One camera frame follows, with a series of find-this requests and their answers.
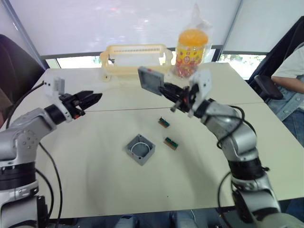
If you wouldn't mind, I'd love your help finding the dark brown chair back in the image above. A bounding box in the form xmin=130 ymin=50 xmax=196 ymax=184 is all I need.
xmin=0 ymin=34 xmax=46 ymax=124

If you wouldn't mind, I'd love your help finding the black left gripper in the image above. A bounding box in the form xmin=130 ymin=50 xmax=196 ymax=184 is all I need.
xmin=58 ymin=90 xmax=103 ymax=119

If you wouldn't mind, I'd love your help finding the black chair armrest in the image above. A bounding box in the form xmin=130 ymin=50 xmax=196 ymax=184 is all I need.
xmin=253 ymin=75 xmax=284 ymax=101

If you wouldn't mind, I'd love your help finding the grey square box lid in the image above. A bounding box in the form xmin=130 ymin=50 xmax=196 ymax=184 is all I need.
xmin=138 ymin=66 xmax=165 ymax=96

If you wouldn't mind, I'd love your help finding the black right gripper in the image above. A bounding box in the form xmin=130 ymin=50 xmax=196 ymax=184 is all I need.
xmin=158 ymin=82 xmax=200 ymax=113

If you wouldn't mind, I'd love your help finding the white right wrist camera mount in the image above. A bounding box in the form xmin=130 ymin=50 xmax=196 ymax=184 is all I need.
xmin=187 ymin=69 xmax=212 ymax=119

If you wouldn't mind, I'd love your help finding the cream plastic basket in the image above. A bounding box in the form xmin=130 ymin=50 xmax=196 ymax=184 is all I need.
xmin=99 ymin=44 xmax=176 ymax=82

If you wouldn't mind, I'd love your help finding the clear plastic bag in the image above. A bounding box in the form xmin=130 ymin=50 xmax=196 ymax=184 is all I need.
xmin=166 ymin=2 xmax=214 ymax=79

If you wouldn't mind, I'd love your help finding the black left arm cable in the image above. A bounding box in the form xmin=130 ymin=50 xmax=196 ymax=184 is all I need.
xmin=4 ymin=80 xmax=64 ymax=220

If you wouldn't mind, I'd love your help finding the small green brown terminal block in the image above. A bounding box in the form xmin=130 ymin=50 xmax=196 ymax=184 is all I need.
xmin=163 ymin=137 xmax=179 ymax=151
xmin=158 ymin=117 xmax=171 ymax=128

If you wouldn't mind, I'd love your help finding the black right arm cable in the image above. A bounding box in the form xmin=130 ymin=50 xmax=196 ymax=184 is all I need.
xmin=216 ymin=105 xmax=270 ymax=216

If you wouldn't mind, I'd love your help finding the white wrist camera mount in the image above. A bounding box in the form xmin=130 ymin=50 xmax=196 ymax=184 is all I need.
xmin=43 ymin=76 xmax=72 ymax=123
xmin=187 ymin=69 xmax=212 ymax=119

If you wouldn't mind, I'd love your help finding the candy jar with orange lid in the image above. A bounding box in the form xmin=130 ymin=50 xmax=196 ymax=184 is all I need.
xmin=175 ymin=28 xmax=209 ymax=78

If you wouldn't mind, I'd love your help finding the grey square open box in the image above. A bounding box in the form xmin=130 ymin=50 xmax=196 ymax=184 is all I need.
xmin=123 ymin=134 xmax=156 ymax=166

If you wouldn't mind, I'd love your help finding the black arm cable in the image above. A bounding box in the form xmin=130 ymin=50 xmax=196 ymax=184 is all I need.
xmin=4 ymin=80 xmax=64 ymax=220
xmin=216 ymin=105 xmax=270 ymax=216

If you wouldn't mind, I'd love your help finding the seated person in jeans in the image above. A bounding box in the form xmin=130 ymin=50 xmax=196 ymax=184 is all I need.
xmin=267 ymin=46 xmax=304 ymax=143

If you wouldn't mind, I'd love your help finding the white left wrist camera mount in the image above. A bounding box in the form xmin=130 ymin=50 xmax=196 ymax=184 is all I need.
xmin=43 ymin=76 xmax=72 ymax=123

